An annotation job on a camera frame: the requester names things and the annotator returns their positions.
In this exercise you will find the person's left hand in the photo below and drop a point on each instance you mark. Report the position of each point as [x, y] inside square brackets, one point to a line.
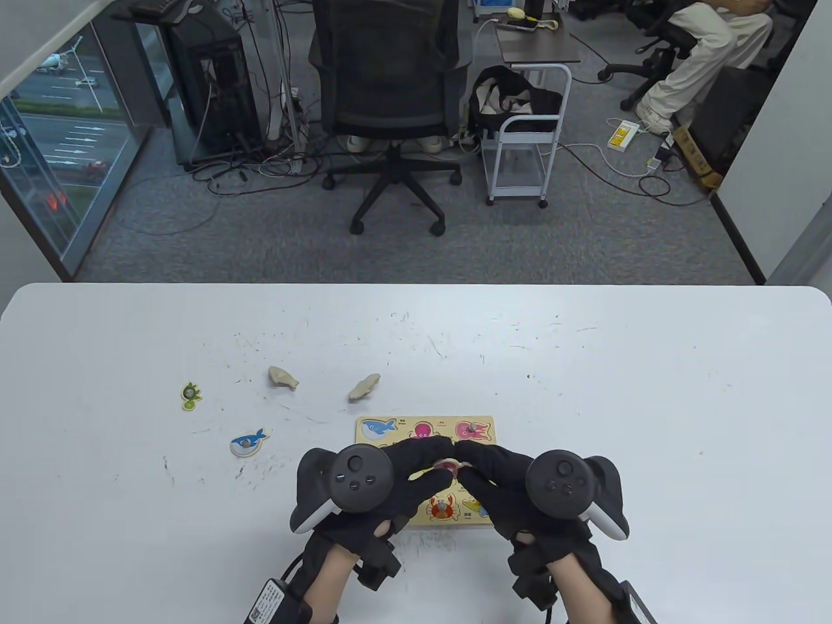
[416, 455]

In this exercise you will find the black grey hand controller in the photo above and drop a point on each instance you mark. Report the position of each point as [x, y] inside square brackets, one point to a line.
[559, 484]
[357, 481]

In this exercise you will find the white yellow power strip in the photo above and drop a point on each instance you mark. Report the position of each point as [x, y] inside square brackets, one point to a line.
[623, 135]

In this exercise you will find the blue white puzzle piece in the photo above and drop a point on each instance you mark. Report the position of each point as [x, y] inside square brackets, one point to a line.
[249, 442]

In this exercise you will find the person's left forearm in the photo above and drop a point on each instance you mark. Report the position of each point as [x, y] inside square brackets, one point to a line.
[331, 578]

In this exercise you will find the black bottle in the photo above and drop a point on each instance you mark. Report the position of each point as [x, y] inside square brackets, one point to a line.
[534, 6]

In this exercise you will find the green turtle puzzle piece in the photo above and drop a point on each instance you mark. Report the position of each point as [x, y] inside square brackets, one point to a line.
[190, 396]

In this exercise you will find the seahorse puzzle piece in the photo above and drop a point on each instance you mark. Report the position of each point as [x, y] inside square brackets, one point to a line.
[364, 387]

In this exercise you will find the glass window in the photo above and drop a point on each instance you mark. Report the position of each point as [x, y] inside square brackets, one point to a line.
[65, 143]

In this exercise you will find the white metal desk leg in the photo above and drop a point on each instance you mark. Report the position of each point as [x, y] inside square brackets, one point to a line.
[286, 78]

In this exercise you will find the black bag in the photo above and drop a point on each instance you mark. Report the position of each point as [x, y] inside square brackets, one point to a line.
[546, 101]

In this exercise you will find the black swivel chair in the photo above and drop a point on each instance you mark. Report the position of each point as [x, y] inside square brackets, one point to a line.
[669, 32]

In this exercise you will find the dark brown side table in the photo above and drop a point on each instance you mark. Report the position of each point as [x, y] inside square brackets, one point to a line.
[539, 45]

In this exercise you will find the black computer tower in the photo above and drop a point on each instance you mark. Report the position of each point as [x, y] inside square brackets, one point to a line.
[214, 97]

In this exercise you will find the wooden sea animal puzzle frame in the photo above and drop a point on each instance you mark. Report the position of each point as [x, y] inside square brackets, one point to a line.
[448, 426]

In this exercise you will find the black keyboard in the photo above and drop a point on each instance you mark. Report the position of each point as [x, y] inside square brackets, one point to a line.
[162, 9]

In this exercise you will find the black mesh office chair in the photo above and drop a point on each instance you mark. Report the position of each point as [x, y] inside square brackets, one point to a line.
[390, 78]

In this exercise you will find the octopus puzzle piece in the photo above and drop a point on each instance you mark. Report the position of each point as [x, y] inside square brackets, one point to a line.
[448, 463]

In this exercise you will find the pink jellyfish puzzle piece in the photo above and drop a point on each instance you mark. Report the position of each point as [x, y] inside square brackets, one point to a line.
[482, 433]

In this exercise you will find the person's right forearm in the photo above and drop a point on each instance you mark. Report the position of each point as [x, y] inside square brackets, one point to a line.
[585, 585]

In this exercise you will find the white rolling cart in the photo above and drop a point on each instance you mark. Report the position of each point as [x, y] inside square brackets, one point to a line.
[528, 117]

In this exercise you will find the pale yellow round object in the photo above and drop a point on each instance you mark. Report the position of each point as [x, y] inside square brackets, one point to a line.
[517, 12]

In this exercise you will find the red crab puzzle piece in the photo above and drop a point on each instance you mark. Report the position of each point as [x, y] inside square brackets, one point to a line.
[437, 513]

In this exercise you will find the cardboard box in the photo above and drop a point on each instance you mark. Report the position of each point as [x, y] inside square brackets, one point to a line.
[692, 153]

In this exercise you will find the cream elongated object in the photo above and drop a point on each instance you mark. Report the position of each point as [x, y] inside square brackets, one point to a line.
[550, 25]

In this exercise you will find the blue white box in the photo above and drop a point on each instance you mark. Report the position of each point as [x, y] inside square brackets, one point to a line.
[494, 5]

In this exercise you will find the black cabinet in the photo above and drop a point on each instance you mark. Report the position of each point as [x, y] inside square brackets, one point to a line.
[728, 117]

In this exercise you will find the person's right hand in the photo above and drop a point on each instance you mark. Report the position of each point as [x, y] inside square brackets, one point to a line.
[500, 474]

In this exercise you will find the wooden puzzle piece with tail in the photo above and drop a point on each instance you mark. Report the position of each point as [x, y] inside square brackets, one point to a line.
[281, 376]

